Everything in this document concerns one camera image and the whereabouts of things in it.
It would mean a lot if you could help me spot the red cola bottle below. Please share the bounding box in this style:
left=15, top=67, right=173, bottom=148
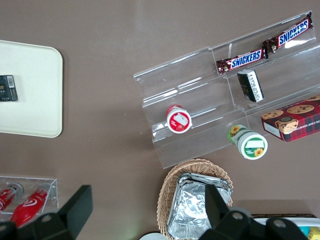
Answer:
left=0, top=183, right=25, bottom=214
left=9, top=186, right=50, bottom=228

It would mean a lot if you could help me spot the white snack tray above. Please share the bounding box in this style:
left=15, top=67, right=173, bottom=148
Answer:
left=252, top=216, right=320, bottom=240

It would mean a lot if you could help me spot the cream rectangular tray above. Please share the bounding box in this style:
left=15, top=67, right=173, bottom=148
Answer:
left=0, top=39, right=64, bottom=139

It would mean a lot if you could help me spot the small black packet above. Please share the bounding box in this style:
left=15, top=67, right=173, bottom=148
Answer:
left=0, top=74, right=19, bottom=102

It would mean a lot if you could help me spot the yellow snack packet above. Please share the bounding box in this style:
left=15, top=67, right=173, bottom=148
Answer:
left=307, top=228, right=320, bottom=240

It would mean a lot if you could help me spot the clear acrylic stepped shelf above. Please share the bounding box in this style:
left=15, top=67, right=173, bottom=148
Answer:
left=132, top=9, right=320, bottom=169

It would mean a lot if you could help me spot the brown Snickers bar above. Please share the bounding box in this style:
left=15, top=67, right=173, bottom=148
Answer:
left=215, top=47, right=270, bottom=77
left=262, top=15, right=314, bottom=54

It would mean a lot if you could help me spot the aluminium foil container stack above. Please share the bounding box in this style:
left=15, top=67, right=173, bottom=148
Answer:
left=166, top=172, right=232, bottom=239

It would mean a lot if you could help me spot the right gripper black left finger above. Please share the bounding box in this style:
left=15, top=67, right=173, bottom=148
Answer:
left=14, top=184, right=94, bottom=240

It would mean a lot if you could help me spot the red lidded cup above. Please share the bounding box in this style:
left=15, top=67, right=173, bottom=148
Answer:
left=165, top=103, right=194, bottom=134

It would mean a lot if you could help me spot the green lidded cup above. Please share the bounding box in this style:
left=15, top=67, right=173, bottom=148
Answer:
left=226, top=124, right=269, bottom=160

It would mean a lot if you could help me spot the clear acrylic bottle rack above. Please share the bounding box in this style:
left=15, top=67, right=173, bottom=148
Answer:
left=0, top=175, right=60, bottom=221

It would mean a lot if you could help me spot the red plaid cookie box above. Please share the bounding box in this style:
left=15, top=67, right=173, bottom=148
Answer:
left=260, top=94, right=320, bottom=143

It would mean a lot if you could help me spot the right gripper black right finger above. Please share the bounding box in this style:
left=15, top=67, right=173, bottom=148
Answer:
left=199, top=185, right=307, bottom=240

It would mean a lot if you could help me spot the small black white box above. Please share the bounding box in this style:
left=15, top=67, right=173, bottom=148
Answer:
left=236, top=69, right=265, bottom=104

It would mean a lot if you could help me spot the light oval wicker basket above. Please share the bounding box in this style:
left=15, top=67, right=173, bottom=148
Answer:
left=156, top=158, right=234, bottom=239

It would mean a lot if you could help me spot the dark brown under tray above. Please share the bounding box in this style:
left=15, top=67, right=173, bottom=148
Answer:
left=250, top=212, right=315, bottom=219

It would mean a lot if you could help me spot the teal snack packet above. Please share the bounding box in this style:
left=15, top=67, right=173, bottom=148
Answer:
left=298, top=225, right=312, bottom=237

